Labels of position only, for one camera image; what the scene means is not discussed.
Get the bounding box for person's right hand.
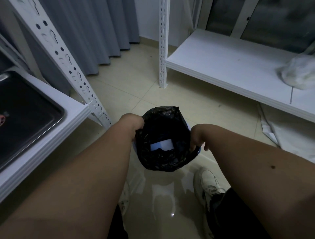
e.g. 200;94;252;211
189;124;214;152

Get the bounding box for person's white sneaker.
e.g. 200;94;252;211
193;167;226;239
118;181;131;217

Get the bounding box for black plastic trash bag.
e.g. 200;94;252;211
135;106;200;172

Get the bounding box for person's left forearm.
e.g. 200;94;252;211
0;119;135;239

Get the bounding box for white slotted shelf rack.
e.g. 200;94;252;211
0;0;113;203

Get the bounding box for person's left hand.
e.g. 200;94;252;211
119;113;145;141

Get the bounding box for person's left white sneaker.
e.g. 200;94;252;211
118;181;131;217

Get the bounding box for grey curtain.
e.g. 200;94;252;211
15;0;141;96

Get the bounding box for white paper piece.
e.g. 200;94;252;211
150;139;174;152

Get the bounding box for person's right white sneaker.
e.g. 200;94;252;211
193;167;226;239

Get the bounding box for dark metal tray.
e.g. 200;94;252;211
0;71;65;172

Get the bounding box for blue trash bin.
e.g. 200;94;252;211
132;120;204;163

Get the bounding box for white metal shelf rack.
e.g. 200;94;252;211
158;0;315;123

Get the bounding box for white crumpled cloth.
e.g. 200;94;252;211
278;53;315;90

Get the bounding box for person's right forearm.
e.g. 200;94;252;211
206;124;315;239

